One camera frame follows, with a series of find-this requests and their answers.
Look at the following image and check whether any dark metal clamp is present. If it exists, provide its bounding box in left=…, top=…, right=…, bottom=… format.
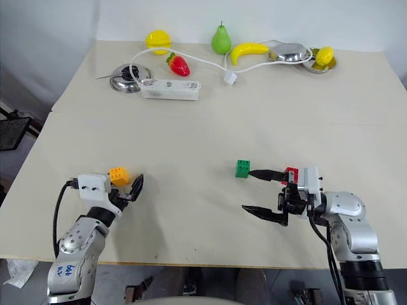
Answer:
left=287, top=279, right=322, bottom=305
left=123, top=275, right=154, bottom=303

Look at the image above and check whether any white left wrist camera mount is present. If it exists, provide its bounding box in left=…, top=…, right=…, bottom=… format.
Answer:
left=77, top=173, right=123, bottom=219

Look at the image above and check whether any black metal stand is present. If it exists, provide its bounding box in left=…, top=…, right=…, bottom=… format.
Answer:
left=0, top=107, right=34, bottom=153

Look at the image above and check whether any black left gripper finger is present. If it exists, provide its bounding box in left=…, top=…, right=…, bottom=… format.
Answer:
left=127, top=173, right=145, bottom=202

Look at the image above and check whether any white power strip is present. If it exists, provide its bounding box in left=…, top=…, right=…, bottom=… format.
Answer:
left=140, top=78, right=203, bottom=102

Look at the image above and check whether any white plastic bag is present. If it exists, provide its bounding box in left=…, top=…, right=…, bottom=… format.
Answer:
left=2, top=258, right=36, bottom=288

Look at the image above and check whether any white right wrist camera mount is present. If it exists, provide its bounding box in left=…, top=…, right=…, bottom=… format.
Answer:
left=296, top=165, right=324, bottom=220

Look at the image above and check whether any green toy brick cube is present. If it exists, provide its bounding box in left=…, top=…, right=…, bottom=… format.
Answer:
left=235, top=159, right=252, bottom=179

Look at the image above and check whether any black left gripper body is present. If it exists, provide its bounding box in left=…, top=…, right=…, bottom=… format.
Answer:
left=109, top=189, right=134, bottom=213

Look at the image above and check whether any orange toy brick cube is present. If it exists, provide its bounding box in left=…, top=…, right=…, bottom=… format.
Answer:
left=108, top=166, right=132, bottom=187

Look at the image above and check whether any steel plate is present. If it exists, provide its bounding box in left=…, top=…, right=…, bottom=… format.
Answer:
left=300, top=47, right=338, bottom=75

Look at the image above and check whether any red toy brick cube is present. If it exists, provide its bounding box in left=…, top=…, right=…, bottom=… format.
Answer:
left=283, top=166, right=301, bottom=186

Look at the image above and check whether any yellow toy banana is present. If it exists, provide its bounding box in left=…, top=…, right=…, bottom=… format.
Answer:
left=229, top=42, right=271, bottom=66

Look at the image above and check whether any steel bowl with plug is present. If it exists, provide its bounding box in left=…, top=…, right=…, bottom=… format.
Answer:
left=109, top=63, right=155, bottom=94

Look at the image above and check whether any yellow toy lemon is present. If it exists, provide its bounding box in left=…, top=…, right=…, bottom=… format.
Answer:
left=315, top=46, right=335, bottom=67

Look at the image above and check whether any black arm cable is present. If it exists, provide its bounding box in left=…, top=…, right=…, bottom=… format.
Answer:
left=307, top=208, right=348, bottom=305
left=53, top=179, right=80, bottom=259

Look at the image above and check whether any yellow round toy fruit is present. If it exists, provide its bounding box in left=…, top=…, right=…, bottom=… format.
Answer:
left=145, top=29, right=173, bottom=57

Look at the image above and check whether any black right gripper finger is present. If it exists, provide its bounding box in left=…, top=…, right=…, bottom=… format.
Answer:
left=248, top=169, right=289, bottom=183
left=241, top=205, right=290, bottom=227

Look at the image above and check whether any red toy strawberry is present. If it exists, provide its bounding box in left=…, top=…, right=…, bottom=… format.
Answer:
left=164, top=52, right=191, bottom=78

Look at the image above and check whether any steel bowl upside down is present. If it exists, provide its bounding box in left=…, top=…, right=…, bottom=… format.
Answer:
left=268, top=42, right=311, bottom=63

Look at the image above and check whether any green toy pear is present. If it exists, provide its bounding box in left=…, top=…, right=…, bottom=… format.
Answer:
left=211, top=20, right=233, bottom=56

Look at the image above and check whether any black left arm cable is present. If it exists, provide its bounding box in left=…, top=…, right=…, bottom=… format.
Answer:
left=53, top=179, right=80, bottom=259

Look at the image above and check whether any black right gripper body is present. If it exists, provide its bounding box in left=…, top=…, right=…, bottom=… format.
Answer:
left=277, top=182, right=309, bottom=220

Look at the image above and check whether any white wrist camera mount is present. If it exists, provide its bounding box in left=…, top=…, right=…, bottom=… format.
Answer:
left=77, top=173, right=123, bottom=219
left=296, top=165, right=324, bottom=220

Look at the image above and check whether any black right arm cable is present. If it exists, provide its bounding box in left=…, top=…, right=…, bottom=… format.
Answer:
left=307, top=208, right=348, bottom=305

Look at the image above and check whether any white power cable with plug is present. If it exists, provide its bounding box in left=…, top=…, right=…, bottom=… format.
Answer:
left=130, top=38, right=316, bottom=86

